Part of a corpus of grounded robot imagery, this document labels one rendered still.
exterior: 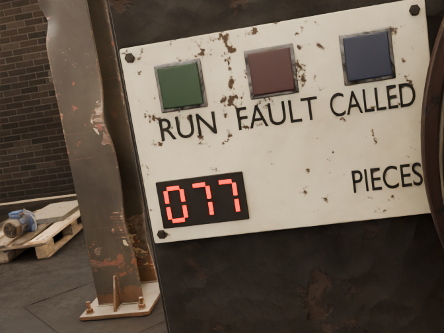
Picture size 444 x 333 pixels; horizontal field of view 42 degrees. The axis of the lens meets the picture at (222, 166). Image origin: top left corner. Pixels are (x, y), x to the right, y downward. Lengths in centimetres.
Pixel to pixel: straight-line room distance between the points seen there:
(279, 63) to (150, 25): 12
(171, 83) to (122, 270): 280
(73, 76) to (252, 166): 267
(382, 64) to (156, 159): 21
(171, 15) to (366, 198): 24
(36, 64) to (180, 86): 669
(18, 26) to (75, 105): 418
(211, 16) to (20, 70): 677
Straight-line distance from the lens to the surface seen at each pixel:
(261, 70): 50
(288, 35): 51
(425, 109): 45
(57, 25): 318
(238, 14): 53
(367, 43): 50
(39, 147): 727
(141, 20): 55
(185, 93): 51
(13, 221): 489
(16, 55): 729
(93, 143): 315
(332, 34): 51
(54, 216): 525
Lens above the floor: 121
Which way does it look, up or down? 9 degrees down
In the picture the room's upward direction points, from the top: 9 degrees counter-clockwise
